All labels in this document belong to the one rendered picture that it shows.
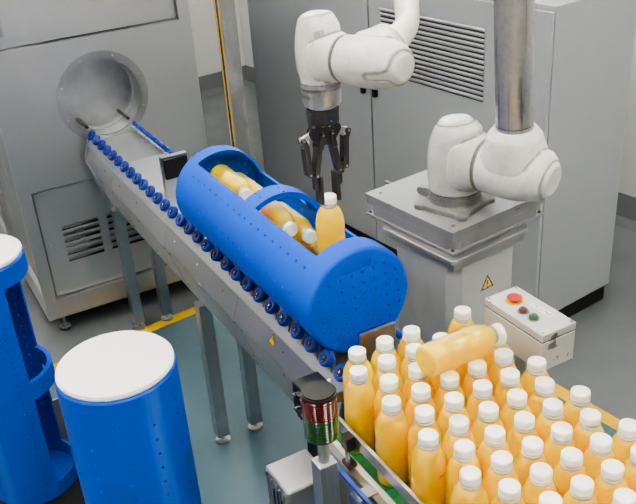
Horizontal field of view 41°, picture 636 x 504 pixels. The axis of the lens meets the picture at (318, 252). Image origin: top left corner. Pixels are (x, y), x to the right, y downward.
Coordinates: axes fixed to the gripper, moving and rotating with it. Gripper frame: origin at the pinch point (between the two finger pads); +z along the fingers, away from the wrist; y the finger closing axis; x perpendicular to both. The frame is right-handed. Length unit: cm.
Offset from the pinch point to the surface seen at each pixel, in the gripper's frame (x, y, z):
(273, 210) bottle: -29.9, 1.2, 16.5
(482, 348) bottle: 49, -7, 22
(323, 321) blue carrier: 11.1, 9.7, 28.3
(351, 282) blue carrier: 11.2, 1.5, 20.4
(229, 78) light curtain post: -128, -31, 7
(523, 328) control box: 42, -25, 27
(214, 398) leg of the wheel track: -86, 8, 112
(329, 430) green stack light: 59, 35, 17
